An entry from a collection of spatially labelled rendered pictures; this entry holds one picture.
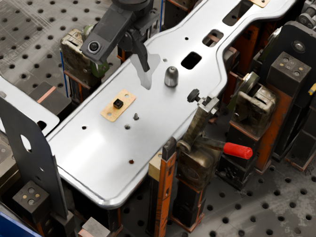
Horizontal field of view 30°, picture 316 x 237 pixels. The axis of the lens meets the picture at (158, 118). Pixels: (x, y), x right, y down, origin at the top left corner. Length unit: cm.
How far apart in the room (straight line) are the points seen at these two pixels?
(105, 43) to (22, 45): 78
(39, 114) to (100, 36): 30
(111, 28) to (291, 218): 73
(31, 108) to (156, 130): 27
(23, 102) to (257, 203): 64
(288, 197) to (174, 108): 44
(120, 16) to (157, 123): 30
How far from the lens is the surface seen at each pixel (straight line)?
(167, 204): 124
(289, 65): 125
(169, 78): 130
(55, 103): 133
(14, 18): 188
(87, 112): 128
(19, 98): 132
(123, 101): 129
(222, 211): 151
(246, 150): 108
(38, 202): 111
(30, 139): 95
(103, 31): 106
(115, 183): 120
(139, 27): 109
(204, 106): 105
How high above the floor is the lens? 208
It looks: 58 degrees down
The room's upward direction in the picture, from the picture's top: 4 degrees clockwise
